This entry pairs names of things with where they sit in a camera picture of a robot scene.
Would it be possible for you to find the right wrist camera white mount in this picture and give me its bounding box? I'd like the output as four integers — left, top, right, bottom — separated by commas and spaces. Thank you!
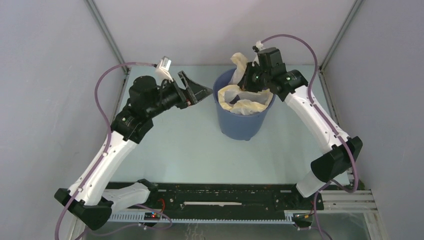
252, 40, 264, 64

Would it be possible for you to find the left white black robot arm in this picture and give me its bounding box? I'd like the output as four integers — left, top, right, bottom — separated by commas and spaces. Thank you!
54, 71, 213, 231

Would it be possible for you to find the right aluminium corner profile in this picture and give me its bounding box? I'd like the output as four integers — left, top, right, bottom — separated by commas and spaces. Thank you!
320, 0, 365, 71

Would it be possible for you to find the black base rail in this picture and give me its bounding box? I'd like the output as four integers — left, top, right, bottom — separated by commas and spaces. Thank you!
105, 181, 324, 223

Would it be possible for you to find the right circuit board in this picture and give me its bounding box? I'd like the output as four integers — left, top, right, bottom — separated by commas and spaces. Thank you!
292, 213, 315, 222

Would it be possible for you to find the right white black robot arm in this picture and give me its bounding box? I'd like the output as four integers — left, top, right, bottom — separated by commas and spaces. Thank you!
238, 46, 363, 209

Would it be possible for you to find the aluminium corner profile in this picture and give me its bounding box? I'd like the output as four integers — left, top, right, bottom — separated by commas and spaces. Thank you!
320, 0, 365, 71
84, 0, 125, 64

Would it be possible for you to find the blue plastic trash bin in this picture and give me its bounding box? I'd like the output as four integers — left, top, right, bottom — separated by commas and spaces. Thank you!
213, 68, 276, 141

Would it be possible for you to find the translucent white yellow trash bag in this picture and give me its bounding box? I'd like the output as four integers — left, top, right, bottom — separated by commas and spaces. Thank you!
216, 52, 274, 116

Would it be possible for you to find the left circuit board with leds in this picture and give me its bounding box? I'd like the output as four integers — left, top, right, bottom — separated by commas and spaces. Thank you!
143, 211, 162, 221

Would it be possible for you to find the left aluminium corner profile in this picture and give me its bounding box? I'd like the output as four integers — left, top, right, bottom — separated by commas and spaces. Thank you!
84, 0, 125, 64

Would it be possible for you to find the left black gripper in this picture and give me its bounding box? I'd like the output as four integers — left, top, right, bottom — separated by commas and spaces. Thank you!
147, 70, 213, 118

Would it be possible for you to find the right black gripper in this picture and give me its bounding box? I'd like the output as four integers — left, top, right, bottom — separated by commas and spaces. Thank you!
237, 61, 272, 93

